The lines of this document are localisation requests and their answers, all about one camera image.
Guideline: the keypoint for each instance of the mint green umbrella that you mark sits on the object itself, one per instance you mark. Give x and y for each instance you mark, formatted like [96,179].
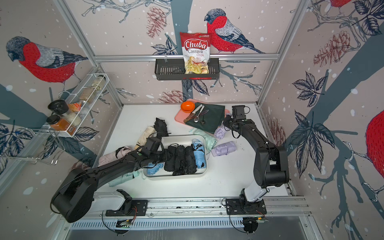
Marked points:
[210,140]
[124,178]

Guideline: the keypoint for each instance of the beige umbrella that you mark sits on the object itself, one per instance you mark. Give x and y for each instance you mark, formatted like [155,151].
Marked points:
[144,136]

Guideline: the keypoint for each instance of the dark green cloth napkin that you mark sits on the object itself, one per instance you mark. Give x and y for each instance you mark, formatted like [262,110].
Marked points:
[214,118]

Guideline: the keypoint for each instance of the Chuba cassava chips bag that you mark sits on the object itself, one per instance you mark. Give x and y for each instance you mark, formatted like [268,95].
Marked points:
[196,52]

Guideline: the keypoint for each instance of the white wire spice rack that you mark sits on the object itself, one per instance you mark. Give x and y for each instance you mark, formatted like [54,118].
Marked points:
[80,104]

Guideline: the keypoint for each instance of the white storage box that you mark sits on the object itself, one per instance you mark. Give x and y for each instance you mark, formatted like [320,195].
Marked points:
[182,140]

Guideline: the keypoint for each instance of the orange plastic bowl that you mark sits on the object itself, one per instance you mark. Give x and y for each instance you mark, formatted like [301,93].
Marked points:
[188,107]

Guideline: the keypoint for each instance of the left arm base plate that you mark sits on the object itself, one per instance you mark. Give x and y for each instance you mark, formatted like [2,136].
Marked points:
[138,207]

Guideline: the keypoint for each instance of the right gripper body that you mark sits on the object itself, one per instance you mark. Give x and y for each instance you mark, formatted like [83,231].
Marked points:
[228,122]

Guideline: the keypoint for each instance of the black wall basket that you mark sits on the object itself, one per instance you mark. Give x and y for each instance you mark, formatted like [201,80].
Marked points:
[174,70]

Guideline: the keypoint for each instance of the pink plastic tray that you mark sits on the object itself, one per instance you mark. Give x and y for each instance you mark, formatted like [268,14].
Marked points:
[180,116]

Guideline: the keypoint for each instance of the dark small spoon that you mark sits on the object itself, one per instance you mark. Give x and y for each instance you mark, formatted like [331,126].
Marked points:
[203,114]

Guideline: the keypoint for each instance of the black lid spice jar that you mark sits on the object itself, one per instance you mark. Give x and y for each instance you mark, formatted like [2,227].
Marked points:
[59,107]

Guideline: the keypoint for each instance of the black umbrella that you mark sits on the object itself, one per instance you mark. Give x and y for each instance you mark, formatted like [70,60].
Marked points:
[179,164]
[190,166]
[161,128]
[170,158]

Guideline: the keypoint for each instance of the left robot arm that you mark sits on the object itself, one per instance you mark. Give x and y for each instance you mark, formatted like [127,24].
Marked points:
[77,195]

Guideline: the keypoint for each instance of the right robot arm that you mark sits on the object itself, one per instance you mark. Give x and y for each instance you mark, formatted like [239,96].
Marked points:
[271,168]

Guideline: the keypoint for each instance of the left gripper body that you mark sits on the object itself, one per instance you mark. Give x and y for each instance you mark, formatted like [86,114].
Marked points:
[159,157]

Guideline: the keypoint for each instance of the silver spoon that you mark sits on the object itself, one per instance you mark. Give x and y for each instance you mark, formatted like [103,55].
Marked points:
[197,117]

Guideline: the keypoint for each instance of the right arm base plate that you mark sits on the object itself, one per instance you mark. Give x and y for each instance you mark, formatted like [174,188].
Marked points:
[235,207]

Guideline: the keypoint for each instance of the lilac umbrella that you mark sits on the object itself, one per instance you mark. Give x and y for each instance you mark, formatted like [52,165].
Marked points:
[220,132]
[224,149]

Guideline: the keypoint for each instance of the orange spice jar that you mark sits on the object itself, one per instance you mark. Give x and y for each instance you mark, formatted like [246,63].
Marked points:
[60,124]

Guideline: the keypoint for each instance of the light blue umbrella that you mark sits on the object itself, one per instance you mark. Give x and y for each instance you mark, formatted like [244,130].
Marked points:
[152,169]
[199,153]

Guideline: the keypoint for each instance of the pink umbrella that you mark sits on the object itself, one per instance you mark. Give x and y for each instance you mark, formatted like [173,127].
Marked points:
[116,155]

